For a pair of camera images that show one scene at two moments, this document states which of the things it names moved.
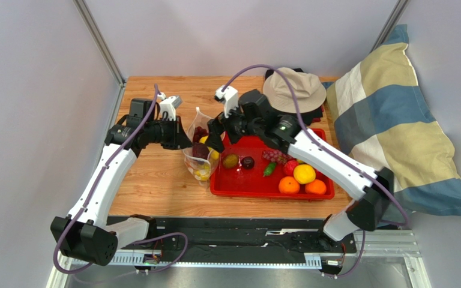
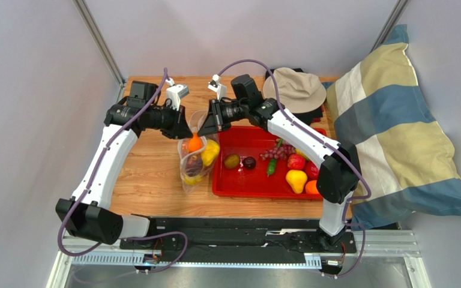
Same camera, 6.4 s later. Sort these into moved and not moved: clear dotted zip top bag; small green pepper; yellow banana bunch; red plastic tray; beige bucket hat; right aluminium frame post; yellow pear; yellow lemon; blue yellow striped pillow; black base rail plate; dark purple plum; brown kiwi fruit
Moved: clear dotted zip top bag; yellow pear; yellow lemon; yellow banana bunch
Not moved: red plastic tray; right aluminium frame post; beige bucket hat; dark purple plum; black base rail plate; blue yellow striped pillow; brown kiwi fruit; small green pepper
